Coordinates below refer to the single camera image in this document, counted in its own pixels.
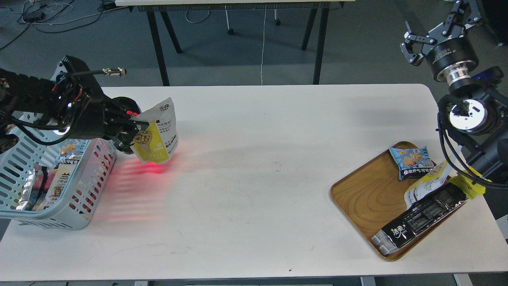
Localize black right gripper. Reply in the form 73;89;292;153
400;0;481;82

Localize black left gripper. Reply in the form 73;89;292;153
54;56;149;141

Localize yellow silver nut snack pouch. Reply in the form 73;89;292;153
131;97;179;164

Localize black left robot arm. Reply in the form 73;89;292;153
0;55;149;154

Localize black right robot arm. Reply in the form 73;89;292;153
400;0;508;190

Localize light blue plastic basket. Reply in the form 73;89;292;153
0;127;117;229

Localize snack packets inside basket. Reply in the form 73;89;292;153
15;139;88;211

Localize blue biscuit snack packet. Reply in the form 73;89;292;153
389;145;436;181

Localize yellow white snack pouch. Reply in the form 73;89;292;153
404;161;452;209

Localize yellow cartoon snack packet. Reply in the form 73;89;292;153
448;173;486;200

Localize black long snack package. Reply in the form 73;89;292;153
371;183;468;256

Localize black barcode scanner red window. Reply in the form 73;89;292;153
103;97;141;154

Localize wooden serving tray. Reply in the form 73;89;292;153
330;150;465;261

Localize floor cables and adapter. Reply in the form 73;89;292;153
0;0;119;50

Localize white hanging cable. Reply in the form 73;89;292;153
260;6;267;85

